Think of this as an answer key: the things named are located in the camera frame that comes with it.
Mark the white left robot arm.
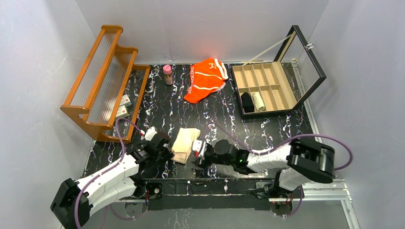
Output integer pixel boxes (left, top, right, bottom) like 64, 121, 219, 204
50, 127, 171, 229

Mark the beige boxer underwear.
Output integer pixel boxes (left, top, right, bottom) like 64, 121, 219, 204
171, 128, 201, 165

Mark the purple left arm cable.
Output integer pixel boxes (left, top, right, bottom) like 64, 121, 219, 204
73, 117, 148, 229

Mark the black compartment storage box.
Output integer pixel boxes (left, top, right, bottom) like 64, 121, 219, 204
232, 25, 327, 120

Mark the green white small box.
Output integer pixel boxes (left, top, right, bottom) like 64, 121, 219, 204
120, 94, 132, 107

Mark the orange boxer underwear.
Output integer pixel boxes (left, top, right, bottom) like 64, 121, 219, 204
184, 58, 229, 104

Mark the orange wooden shelf rack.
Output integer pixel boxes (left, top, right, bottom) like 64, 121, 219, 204
61, 25, 150, 143

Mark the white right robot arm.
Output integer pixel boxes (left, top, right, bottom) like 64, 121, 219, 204
192, 138, 335, 191

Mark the rolled cream underwear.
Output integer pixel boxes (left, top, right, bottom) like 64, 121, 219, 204
251, 92, 266, 112

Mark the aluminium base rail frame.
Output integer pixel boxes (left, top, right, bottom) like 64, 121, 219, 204
62, 62, 362, 229

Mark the pink capped bottle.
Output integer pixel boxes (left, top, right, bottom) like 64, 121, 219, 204
162, 65, 173, 85

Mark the rolled black underwear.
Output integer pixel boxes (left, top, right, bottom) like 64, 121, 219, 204
241, 92, 255, 113

